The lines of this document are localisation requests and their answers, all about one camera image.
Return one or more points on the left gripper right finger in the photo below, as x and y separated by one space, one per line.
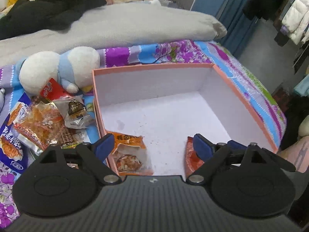
247 181

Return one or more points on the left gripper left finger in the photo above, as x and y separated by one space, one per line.
61 182

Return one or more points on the dark red snack packet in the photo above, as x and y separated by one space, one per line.
191 161

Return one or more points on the red label clear snack bag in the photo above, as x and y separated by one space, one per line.
42 124

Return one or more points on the black sesame paste packet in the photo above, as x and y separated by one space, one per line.
74 112

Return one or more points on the orange snack packet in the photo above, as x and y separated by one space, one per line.
129 155

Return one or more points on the red gold jerky packet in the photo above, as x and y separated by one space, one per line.
70 138

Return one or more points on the blue white snack packet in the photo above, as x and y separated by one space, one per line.
14 153

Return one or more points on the pink cardboard box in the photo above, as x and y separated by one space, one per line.
167 103

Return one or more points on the white blue plush toy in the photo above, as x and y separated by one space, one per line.
72 69

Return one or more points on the blue curtain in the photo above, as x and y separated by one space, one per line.
239 27

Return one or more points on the white puffer jacket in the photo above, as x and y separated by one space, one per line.
295 22

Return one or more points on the grey duvet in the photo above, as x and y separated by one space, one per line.
118 25

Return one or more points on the black clothes pile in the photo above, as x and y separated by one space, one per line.
26 17

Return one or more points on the blue chair back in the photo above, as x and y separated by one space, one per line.
210 7

